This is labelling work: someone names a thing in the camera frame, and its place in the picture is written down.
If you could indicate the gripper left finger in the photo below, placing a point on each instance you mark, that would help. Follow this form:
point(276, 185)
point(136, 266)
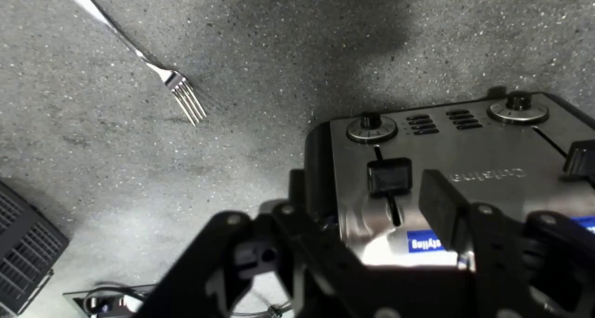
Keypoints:
point(218, 262)

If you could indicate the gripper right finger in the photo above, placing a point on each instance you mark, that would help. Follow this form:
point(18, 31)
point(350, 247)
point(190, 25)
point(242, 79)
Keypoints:
point(502, 262)

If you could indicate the stainless steel toaster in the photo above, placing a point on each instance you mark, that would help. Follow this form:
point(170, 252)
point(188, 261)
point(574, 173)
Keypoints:
point(483, 155)

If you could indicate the black toaster lever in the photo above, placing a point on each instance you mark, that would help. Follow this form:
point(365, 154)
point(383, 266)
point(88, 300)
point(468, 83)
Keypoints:
point(389, 176)
point(582, 159)

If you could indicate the silver toaster knob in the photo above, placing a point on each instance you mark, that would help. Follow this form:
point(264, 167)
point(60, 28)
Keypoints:
point(518, 109)
point(372, 128)

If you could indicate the silver fork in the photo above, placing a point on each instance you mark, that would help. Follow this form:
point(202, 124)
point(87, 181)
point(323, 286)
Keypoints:
point(179, 88)

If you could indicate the black vented appliance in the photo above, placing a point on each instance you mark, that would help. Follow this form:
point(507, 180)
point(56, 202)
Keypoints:
point(23, 248)

